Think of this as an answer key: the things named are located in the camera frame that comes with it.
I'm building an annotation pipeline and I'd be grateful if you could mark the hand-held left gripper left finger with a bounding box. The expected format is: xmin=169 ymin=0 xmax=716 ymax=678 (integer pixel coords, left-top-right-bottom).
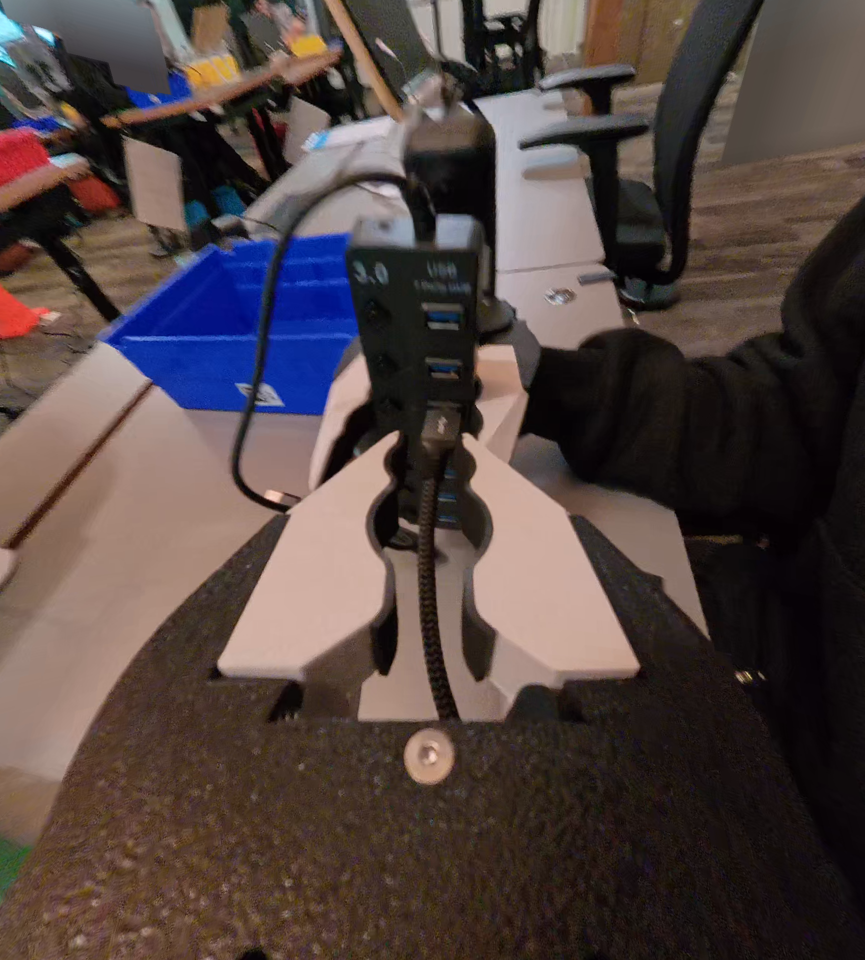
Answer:
xmin=217 ymin=431 xmax=434 ymax=723

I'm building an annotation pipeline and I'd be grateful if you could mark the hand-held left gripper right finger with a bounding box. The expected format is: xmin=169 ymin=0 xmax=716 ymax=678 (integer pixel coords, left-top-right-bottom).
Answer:
xmin=453 ymin=433 xmax=641 ymax=723

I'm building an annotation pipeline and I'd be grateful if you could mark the black usb hub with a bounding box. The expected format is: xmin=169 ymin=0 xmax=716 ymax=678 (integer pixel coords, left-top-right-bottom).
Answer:
xmin=346 ymin=213 xmax=485 ymax=543

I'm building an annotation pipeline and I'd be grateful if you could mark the person's right forearm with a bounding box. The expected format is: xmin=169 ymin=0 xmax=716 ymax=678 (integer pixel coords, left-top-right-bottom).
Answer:
xmin=520 ymin=326 xmax=839 ymax=528

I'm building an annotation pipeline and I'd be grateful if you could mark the person in black sleeve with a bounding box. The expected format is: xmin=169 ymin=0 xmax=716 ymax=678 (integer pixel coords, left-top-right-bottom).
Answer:
xmin=683 ymin=146 xmax=865 ymax=960

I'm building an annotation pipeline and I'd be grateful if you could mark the blue plastic bin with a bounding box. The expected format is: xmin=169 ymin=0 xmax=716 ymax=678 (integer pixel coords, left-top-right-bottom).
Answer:
xmin=102 ymin=234 xmax=362 ymax=416

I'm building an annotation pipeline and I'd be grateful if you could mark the black desk mount post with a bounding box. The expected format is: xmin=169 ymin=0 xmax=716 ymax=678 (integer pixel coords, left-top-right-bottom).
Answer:
xmin=401 ymin=112 xmax=518 ymax=336

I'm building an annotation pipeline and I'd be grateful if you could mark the black mesh office chair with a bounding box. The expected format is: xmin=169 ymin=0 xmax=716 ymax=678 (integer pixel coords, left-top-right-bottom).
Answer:
xmin=518 ymin=0 xmax=767 ymax=310

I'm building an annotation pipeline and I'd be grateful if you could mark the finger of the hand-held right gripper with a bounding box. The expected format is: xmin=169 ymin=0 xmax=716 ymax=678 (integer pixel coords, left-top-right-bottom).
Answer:
xmin=473 ymin=343 xmax=531 ymax=462
xmin=308 ymin=337 xmax=404 ymax=493

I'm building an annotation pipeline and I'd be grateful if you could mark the hanging white paper sheet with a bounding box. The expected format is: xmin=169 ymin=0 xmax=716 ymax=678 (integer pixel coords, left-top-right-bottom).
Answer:
xmin=122 ymin=136 xmax=188 ymax=233

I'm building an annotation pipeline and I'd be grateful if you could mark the black usb hub cable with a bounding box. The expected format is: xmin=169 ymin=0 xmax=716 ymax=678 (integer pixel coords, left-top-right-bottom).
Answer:
xmin=231 ymin=171 xmax=437 ymax=515

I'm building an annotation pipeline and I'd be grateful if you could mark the long wooden table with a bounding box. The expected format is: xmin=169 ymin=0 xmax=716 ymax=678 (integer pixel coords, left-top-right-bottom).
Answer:
xmin=101 ymin=48 xmax=345 ymax=130

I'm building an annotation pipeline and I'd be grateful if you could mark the black braided usb cable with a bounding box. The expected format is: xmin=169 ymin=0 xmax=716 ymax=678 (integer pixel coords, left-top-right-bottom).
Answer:
xmin=411 ymin=401 xmax=471 ymax=723

